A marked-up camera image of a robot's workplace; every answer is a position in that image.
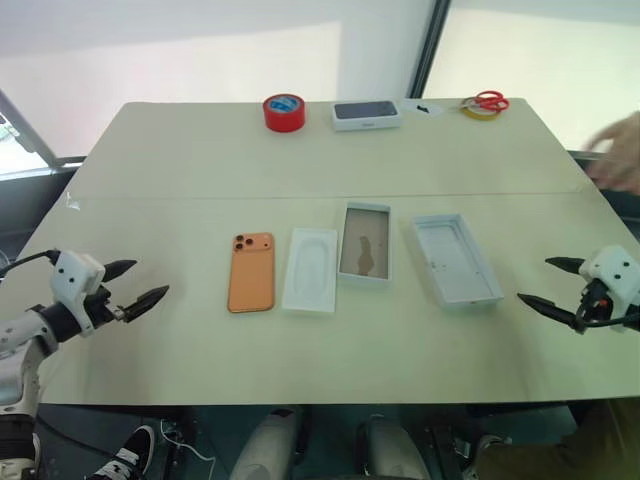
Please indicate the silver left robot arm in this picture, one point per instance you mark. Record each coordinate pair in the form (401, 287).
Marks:
(20, 380)

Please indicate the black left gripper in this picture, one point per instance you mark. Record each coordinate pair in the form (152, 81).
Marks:
(101, 305)

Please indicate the dark window frame post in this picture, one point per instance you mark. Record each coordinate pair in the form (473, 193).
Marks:
(429, 47)

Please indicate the grey slanted window bar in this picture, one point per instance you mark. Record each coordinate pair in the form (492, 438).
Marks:
(22, 125)

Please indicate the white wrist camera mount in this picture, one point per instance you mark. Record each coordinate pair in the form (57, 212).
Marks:
(617, 272)
(75, 275)

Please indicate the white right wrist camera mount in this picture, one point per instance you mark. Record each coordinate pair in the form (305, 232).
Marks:
(617, 272)

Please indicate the yellow tape roll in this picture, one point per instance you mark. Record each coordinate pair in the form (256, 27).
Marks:
(480, 115)

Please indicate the red tape roll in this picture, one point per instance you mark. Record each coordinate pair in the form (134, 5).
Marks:
(286, 117)

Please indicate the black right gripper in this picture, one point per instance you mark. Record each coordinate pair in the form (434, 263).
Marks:
(594, 302)

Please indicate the person's bare hand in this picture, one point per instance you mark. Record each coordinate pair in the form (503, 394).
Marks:
(622, 150)

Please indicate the white boxed phone package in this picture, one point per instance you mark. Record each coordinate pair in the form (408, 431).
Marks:
(367, 116)

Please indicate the white moulded tray insert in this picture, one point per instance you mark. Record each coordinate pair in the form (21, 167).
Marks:
(310, 270)

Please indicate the clear tape scrap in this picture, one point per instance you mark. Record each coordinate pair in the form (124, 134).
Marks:
(74, 201)

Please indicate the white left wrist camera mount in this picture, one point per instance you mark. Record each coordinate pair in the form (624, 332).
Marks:
(75, 275)

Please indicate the orange smartphone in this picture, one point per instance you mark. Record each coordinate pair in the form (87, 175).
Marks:
(251, 280)

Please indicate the brown trousers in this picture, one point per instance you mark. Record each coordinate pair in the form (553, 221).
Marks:
(575, 445)

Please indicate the white and orange box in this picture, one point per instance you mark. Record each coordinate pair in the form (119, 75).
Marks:
(457, 260)

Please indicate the grey rounded robot leg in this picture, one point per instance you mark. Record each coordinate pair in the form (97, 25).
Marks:
(265, 445)
(390, 450)

